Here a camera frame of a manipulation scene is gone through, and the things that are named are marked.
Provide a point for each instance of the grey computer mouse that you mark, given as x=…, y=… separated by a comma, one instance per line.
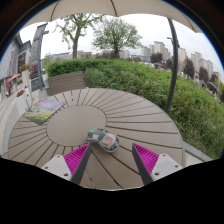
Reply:
x=103, y=140

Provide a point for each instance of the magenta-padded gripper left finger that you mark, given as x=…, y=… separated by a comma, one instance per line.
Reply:
x=59, y=166

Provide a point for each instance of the brown slatted chair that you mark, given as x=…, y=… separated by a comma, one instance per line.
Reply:
x=66, y=82

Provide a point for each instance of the tall white flower planter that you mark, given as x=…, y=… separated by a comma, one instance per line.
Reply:
x=24, y=76

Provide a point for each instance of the round leafy tree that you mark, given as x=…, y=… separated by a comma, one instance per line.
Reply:
x=115, y=35

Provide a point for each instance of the low white flower planter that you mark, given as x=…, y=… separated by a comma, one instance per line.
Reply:
x=21, y=101

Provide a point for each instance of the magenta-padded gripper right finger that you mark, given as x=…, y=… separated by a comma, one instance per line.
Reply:
x=164, y=165

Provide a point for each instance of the beige parasol canopy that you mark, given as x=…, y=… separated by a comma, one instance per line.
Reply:
x=113, y=6

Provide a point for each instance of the dark grey sign pillar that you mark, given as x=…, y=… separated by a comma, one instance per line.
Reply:
x=36, y=56

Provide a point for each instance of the flower-print mouse pad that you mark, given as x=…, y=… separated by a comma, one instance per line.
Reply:
x=43, y=111

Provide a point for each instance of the group of apartment buildings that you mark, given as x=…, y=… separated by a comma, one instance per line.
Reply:
x=196, y=61

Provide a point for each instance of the sparse-leaved tree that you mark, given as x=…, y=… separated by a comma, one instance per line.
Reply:
x=75, y=40

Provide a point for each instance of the green hedge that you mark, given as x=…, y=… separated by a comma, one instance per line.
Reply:
x=150, y=90

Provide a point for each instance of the dark curved parasol pole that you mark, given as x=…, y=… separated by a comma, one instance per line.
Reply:
x=173, y=66

